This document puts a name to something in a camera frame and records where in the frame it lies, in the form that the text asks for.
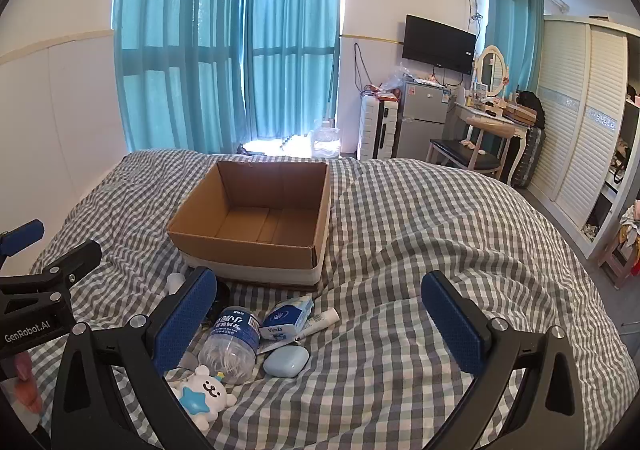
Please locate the narrow teal curtain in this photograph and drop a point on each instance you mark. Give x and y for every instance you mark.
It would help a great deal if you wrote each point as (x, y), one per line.
(292, 29)

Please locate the white bear toy blue star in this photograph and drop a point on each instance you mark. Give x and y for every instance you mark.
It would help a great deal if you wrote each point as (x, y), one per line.
(210, 390)

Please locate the person's left hand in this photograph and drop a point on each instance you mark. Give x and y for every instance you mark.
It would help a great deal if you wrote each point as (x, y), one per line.
(27, 382)

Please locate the pile of clothes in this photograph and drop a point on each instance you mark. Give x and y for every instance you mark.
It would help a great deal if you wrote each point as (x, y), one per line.
(631, 225)

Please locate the wooden dressing table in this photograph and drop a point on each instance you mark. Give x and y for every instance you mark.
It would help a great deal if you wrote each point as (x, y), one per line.
(462, 112)

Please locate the black wall television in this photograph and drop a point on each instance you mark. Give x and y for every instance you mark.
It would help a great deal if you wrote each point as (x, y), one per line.
(437, 44)

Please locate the wooden stool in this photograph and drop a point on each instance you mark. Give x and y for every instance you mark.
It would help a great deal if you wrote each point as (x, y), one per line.
(617, 260)

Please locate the grey small fridge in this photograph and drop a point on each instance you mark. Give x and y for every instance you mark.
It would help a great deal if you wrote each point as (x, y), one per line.
(422, 119)

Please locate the clear plastic bag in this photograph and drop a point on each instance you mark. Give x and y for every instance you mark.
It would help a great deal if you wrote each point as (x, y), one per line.
(397, 77)

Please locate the black bag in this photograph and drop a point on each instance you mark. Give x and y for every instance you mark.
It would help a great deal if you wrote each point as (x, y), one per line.
(531, 107)

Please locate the white suitcase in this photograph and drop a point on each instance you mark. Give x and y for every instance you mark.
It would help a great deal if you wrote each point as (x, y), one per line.
(375, 129)

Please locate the large clear water jug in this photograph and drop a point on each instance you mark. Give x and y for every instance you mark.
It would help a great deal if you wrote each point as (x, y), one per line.
(326, 142)

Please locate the wide teal curtain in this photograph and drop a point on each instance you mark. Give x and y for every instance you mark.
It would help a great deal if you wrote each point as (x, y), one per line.
(175, 54)

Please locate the clear plastic water bottle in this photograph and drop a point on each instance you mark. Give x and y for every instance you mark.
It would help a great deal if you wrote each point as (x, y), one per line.
(230, 345)

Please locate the wooden chair black seat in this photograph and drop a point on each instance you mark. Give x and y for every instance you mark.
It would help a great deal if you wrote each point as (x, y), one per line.
(465, 152)

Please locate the dark cloth on floor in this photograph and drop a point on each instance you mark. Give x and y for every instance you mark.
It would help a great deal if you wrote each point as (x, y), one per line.
(242, 148)

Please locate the brown cardboard box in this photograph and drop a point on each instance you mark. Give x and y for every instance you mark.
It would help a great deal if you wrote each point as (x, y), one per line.
(270, 225)

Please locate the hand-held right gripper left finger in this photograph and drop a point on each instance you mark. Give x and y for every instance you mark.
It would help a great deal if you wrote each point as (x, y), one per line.
(184, 317)

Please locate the white oval mirror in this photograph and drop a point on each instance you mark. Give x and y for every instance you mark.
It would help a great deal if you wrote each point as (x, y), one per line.
(491, 69)

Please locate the cream louvered wardrobe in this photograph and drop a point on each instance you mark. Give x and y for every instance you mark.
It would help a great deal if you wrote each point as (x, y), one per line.
(575, 129)

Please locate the dark suitcase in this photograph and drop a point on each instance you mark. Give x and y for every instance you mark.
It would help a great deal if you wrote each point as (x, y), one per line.
(529, 154)

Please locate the teal curtain beside wardrobe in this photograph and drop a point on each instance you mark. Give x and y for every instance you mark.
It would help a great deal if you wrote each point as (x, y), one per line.
(512, 29)

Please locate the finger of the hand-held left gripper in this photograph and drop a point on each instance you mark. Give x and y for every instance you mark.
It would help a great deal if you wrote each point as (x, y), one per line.
(75, 257)
(22, 233)

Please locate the white cream tube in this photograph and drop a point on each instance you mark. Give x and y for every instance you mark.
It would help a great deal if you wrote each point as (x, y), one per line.
(320, 320)

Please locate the bed with checkered cover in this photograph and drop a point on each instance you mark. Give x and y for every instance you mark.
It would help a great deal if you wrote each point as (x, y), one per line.
(400, 230)

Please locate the blue white tissue pack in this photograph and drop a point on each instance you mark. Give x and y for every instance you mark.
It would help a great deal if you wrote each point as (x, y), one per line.
(282, 320)

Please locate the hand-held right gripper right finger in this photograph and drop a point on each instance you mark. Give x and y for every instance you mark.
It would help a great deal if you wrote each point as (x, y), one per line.
(452, 325)

